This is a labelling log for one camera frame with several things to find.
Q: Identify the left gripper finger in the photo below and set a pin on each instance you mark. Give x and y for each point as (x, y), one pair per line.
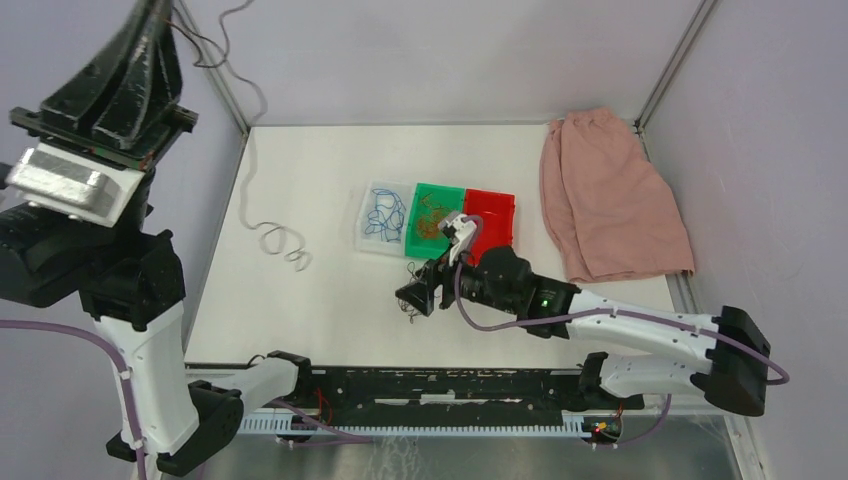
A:
(119, 74)
(166, 87)

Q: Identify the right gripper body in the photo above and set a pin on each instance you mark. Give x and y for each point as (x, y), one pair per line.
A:
(442, 271)

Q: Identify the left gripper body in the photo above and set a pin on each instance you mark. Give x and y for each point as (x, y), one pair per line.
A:
(103, 146)

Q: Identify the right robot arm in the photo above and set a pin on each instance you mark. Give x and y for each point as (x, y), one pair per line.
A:
(723, 359)

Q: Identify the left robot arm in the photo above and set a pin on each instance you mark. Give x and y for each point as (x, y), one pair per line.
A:
(79, 230)

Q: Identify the green plastic bin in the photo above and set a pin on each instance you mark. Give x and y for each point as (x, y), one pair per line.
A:
(430, 204)

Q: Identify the clear plastic bin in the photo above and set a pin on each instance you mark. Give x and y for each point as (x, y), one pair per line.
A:
(381, 224)

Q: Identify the red plastic bin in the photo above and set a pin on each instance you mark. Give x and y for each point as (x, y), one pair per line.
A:
(497, 211)

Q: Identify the pink cloth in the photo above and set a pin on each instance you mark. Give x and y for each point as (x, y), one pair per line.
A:
(606, 208)

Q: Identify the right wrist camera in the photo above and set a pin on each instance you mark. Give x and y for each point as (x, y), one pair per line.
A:
(462, 231)

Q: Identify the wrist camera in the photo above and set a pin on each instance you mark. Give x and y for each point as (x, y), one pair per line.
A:
(70, 184)
(462, 231)

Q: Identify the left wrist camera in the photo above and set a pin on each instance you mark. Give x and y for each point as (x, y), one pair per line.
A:
(70, 184)

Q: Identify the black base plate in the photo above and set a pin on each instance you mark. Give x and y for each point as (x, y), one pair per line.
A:
(439, 397)

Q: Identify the white slotted cable duct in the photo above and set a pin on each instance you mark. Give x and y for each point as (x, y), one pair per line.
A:
(283, 424)

